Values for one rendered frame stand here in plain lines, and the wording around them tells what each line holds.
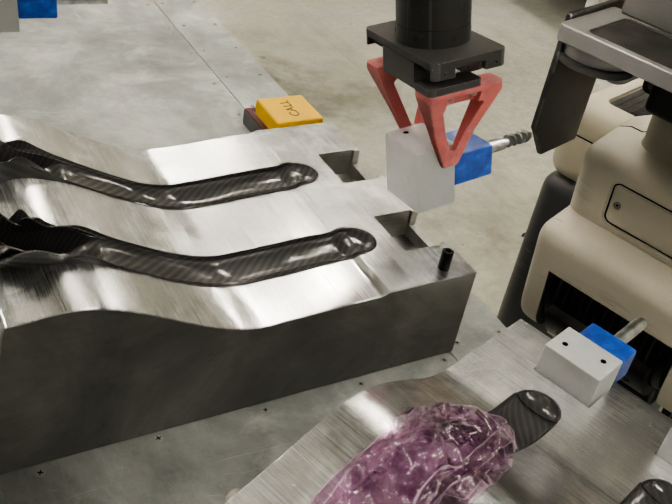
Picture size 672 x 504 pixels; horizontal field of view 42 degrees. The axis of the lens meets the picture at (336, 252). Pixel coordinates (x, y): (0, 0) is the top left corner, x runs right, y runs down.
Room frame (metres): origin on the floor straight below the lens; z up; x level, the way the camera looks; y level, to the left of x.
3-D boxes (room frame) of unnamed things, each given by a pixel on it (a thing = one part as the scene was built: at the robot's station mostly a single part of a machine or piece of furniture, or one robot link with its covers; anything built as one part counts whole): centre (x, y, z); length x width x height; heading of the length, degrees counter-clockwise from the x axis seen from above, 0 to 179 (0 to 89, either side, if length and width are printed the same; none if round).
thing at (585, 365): (0.56, -0.23, 0.86); 0.13 x 0.05 x 0.05; 142
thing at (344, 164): (0.73, 0.00, 0.87); 0.05 x 0.05 x 0.04; 35
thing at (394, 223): (0.64, -0.06, 0.87); 0.05 x 0.05 x 0.04; 35
